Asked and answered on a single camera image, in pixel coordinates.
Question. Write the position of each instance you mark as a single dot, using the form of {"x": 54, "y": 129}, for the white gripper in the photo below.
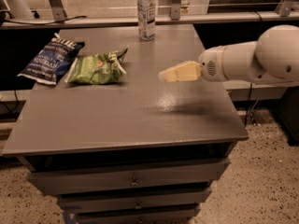
{"x": 209, "y": 65}

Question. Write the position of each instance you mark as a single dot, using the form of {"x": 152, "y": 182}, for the green jalapeno chip bag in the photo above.
{"x": 97, "y": 69}

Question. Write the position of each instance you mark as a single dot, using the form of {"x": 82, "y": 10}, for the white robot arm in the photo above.
{"x": 272, "y": 59}

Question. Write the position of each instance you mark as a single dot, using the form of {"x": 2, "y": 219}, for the blue salt vinegar chip bag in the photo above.
{"x": 53, "y": 61}

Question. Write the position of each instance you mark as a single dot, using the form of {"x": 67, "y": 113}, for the clear plastic water bottle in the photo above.
{"x": 146, "y": 19}

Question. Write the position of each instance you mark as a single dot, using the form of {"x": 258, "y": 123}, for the grey drawer cabinet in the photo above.
{"x": 140, "y": 119}

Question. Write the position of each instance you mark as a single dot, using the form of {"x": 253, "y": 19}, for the top grey drawer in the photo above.
{"x": 129, "y": 176}

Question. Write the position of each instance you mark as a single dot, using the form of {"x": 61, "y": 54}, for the grey drawer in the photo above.
{"x": 129, "y": 176}
{"x": 141, "y": 216}
{"x": 135, "y": 200}

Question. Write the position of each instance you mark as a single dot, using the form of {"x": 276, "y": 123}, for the bottom grey drawer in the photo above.
{"x": 141, "y": 216}

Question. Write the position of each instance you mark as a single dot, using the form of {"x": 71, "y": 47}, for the middle grey drawer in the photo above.
{"x": 135, "y": 200}

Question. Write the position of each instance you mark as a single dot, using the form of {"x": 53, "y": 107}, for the white pipe top left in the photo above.
{"x": 20, "y": 9}

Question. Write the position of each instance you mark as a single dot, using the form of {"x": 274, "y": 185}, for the metal bracket leg middle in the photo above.
{"x": 175, "y": 10}

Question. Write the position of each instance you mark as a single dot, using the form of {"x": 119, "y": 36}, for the metal bracket leg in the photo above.
{"x": 175, "y": 10}
{"x": 57, "y": 9}

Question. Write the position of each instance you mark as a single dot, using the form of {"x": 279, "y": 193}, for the metal bracket leg left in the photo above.
{"x": 57, "y": 9}

